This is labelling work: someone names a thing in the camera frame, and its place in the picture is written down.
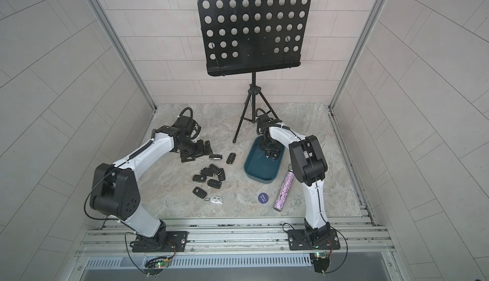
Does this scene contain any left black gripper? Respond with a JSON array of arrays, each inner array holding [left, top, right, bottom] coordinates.
[[177, 138, 216, 162]]

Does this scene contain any black chrome key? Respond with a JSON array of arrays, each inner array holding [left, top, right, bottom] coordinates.
[[209, 154, 222, 160]]

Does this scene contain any black car key cluster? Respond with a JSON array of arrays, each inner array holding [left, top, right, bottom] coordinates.
[[217, 168, 226, 182], [209, 164, 222, 175], [200, 167, 215, 177]]

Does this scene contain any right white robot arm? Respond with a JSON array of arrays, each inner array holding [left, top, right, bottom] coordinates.
[[257, 108, 331, 244]]

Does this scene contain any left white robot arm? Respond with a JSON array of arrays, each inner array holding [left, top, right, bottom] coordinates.
[[84, 107, 210, 252]]

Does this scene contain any teal plastic storage box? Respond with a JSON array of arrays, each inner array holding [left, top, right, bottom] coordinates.
[[243, 136, 285, 184]]

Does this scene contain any black car key front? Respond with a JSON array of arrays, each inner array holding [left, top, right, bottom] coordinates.
[[192, 187, 208, 199]]

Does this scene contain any white remote key fob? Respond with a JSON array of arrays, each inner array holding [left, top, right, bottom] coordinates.
[[205, 196, 223, 205]]

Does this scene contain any purple glitter tube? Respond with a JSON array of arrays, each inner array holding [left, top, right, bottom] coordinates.
[[273, 164, 295, 212]]

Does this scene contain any round purple lid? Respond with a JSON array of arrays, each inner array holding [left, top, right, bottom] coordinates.
[[258, 193, 269, 204]]

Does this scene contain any left circuit board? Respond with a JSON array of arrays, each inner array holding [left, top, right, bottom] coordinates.
[[143, 256, 173, 276]]

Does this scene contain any circuit board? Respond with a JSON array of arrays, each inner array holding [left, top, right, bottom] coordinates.
[[309, 251, 332, 274], [143, 256, 173, 276]]

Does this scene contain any right circuit board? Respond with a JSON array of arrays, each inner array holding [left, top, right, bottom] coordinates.
[[309, 251, 332, 274]]

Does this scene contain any black perforated music stand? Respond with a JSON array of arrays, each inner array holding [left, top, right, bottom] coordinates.
[[197, 0, 312, 144]]

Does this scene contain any aluminium mounting rail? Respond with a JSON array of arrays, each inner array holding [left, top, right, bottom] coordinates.
[[75, 216, 395, 256]]

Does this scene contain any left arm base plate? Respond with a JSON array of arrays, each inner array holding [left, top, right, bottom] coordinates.
[[129, 231, 189, 253]]

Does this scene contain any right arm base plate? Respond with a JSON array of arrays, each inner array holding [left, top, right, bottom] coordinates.
[[286, 229, 341, 250]]

